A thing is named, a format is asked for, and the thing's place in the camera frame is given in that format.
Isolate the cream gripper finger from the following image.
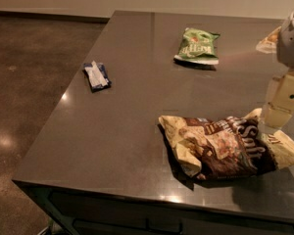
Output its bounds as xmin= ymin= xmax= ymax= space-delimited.
xmin=259 ymin=70 xmax=294 ymax=134

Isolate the blue white rxbar wrapper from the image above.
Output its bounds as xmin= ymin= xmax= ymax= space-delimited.
xmin=83 ymin=61 xmax=112 ymax=92

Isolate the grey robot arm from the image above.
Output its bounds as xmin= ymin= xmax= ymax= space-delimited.
xmin=256 ymin=10 xmax=294 ymax=133

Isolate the orange snack bag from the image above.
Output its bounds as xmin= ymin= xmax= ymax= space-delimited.
xmin=256 ymin=26 xmax=281 ymax=54

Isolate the brown chip bag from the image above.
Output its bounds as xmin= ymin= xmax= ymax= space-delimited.
xmin=159 ymin=109 xmax=294 ymax=180

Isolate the green chip bag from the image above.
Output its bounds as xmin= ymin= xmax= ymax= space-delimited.
xmin=174 ymin=27 xmax=220 ymax=66

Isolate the dark table base frame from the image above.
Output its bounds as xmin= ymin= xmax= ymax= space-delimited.
xmin=16 ymin=181 xmax=294 ymax=235

